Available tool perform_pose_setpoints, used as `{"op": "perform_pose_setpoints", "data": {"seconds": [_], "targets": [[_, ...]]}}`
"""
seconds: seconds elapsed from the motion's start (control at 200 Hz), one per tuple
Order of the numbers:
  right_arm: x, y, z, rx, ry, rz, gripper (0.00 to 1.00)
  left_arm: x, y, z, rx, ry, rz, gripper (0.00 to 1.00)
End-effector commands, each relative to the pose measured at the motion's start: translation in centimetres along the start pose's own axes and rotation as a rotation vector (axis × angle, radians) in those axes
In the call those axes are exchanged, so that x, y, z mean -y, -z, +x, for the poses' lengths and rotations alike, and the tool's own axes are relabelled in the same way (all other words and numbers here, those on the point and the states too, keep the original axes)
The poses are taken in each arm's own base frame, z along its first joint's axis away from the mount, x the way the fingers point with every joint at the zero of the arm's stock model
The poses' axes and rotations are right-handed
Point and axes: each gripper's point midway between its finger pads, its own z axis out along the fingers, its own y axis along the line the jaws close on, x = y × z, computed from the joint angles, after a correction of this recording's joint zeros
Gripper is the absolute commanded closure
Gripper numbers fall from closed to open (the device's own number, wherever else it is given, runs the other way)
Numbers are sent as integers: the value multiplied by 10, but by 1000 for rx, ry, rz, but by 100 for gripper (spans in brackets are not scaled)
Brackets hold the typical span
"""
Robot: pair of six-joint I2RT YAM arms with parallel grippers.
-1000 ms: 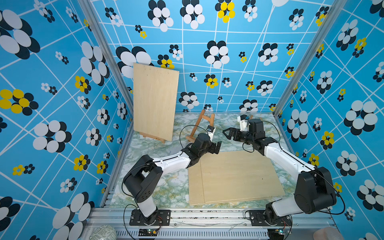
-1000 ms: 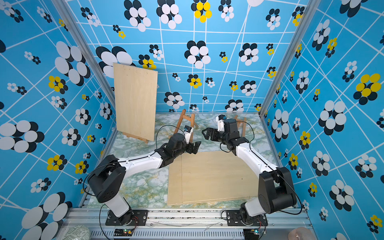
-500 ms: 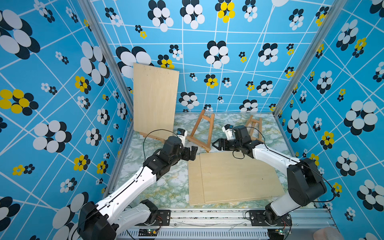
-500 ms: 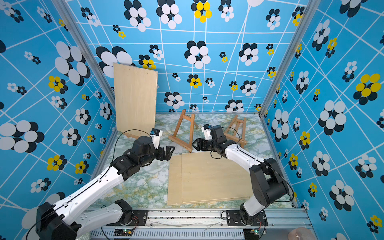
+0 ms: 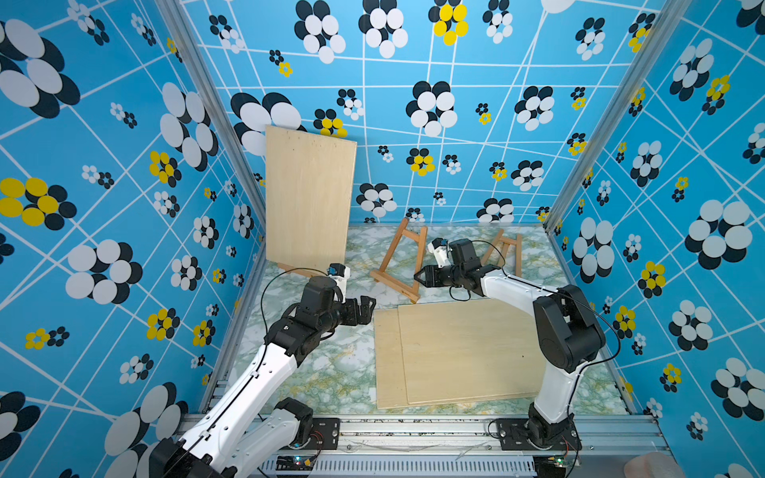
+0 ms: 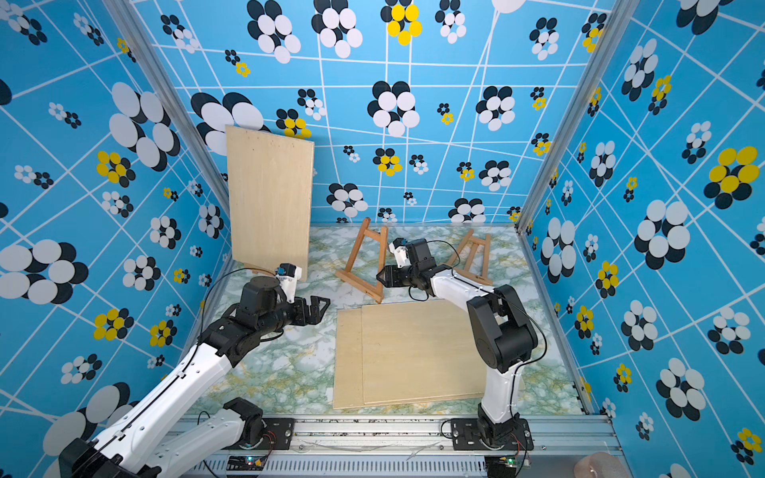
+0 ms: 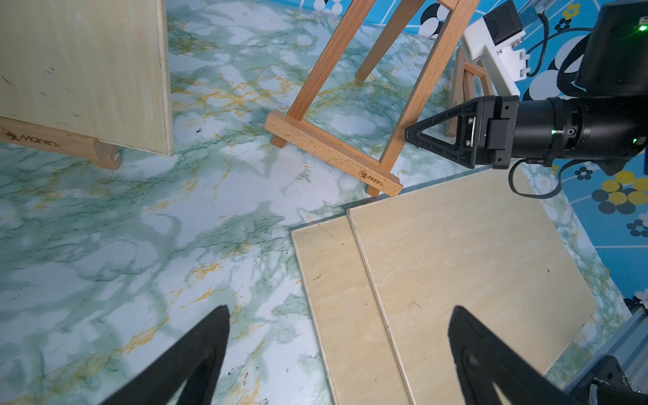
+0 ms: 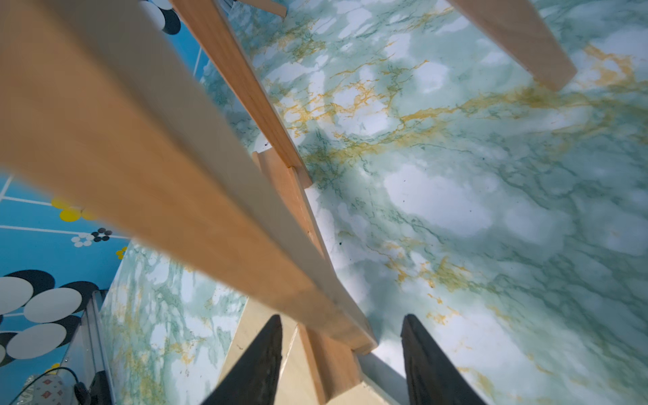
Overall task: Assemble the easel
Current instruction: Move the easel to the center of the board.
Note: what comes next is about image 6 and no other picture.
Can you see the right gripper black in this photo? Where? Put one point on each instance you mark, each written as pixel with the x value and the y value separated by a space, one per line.
pixel 391 274

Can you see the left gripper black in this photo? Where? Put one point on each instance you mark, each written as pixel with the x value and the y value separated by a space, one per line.
pixel 306 318

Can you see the wooden easel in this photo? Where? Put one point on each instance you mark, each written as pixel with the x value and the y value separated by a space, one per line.
pixel 259 270
pixel 471 258
pixel 367 258

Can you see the plywood board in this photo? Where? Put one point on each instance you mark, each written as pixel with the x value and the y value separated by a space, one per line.
pixel 349 378
pixel 419 352
pixel 270 182

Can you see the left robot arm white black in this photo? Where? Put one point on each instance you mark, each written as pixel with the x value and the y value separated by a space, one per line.
pixel 136 444

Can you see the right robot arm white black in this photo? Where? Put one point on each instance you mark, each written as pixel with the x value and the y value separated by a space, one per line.
pixel 504 334

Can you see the left circuit board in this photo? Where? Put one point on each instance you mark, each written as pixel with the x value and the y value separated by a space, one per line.
pixel 238 464

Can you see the circuit board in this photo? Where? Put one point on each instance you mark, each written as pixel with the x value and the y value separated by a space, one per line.
pixel 500 467
pixel 238 464

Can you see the right circuit board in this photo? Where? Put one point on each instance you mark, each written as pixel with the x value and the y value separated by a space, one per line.
pixel 500 467

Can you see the pink object corner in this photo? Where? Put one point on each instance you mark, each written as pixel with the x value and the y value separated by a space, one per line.
pixel 600 465

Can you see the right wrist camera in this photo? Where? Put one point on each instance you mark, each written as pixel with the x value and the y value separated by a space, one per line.
pixel 399 247

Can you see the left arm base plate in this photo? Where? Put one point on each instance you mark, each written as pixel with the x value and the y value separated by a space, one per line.
pixel 271 433

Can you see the aluminium front rail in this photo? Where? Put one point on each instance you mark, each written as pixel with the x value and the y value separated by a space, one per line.
pixel 412 446

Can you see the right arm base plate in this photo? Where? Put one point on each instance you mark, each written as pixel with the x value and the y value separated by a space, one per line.
pixel 477 434

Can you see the right aluminium corner post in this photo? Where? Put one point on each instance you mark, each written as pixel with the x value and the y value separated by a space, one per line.
pixel 618 21

